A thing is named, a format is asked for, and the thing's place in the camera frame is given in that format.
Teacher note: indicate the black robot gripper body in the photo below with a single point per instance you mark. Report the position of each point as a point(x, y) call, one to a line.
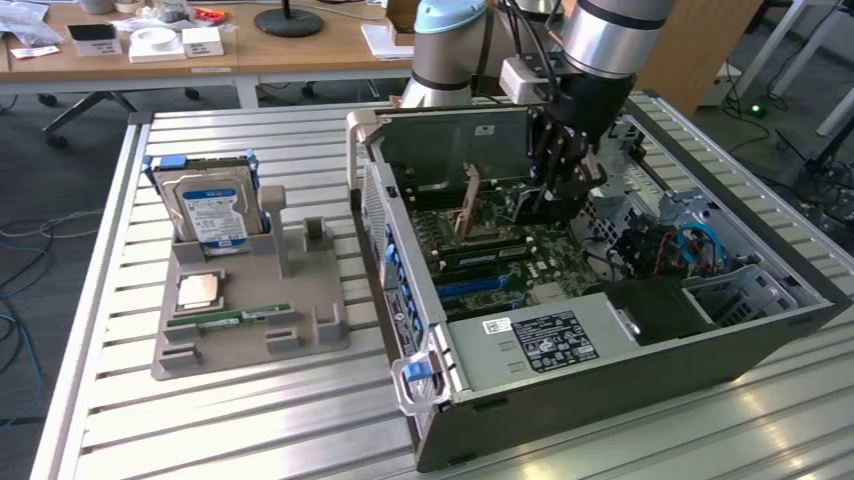
point(596, 100)

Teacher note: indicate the silver blue-capped robot arm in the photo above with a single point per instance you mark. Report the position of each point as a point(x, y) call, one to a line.
point(614, 35)

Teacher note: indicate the white label sticker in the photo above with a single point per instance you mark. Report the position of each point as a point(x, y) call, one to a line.
point(486, 130)

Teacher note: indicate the silver metal drive cage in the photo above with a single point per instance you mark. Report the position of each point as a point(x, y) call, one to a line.
point(620, 210)

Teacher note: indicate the silver socket cover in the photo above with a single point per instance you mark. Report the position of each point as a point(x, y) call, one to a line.
point(506, 202)

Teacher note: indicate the green motherboard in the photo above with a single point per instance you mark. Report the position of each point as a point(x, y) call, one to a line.
point(547, 250)

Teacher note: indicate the CPU socket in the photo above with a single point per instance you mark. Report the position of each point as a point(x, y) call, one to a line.
point(490, 227)

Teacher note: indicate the wooden cabinet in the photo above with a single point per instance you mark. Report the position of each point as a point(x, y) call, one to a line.
point(707, 50)

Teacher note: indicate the silver chipset heat sink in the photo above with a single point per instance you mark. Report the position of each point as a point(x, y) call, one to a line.
point(550, 293)

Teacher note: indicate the blue expansion slot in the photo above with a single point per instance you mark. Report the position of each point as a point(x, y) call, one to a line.
point(470, 286)

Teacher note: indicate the white paper stack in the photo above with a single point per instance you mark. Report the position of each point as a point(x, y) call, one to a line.
point(387, 47)

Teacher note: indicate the brown cardboard box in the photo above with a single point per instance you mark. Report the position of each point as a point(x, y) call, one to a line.
point(400, 12)

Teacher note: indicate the wooden top office desk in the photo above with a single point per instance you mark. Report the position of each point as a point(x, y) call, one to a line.
point(300, 55)
point(80, 70)

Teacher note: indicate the grey power supply unit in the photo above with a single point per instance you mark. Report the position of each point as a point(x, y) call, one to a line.
point(480, 360)

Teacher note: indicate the black round lamp base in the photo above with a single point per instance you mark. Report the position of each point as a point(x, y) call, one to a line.
point(288, 24)

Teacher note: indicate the open grey PC case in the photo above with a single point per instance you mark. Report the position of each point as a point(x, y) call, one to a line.
point(600, 400)

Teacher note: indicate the grey plastic parts rack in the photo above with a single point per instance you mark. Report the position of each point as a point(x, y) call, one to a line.
point(254, 280)

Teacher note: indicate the hard disk in blue caddy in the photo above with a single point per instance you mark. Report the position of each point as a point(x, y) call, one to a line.
point(203, 210)

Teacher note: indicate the white labelled box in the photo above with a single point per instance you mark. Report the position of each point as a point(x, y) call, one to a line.
point(203, 37)

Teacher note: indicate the red packet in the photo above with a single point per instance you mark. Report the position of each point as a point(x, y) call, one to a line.
point(207, 17)

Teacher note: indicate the copper-coloured CPU chip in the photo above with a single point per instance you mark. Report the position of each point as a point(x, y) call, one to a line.
point(197, 291)

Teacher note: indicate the flat white box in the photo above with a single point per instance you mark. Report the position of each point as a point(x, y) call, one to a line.
point(156, 56)

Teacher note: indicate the white tape roll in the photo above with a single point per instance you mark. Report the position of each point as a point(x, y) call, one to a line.
point(141, 37)

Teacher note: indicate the white box with black lid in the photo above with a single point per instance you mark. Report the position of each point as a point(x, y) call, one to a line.
point(100, 48)

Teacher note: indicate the grey cup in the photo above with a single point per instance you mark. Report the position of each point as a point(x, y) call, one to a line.
point(96, 6)

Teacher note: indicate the red and white card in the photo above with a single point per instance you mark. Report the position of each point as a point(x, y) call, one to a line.
point(33, 52)

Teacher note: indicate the clear plastic bag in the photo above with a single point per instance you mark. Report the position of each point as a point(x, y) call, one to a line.
point(27, 27)

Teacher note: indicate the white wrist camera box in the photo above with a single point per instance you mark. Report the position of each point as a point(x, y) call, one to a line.
point(523, 80)

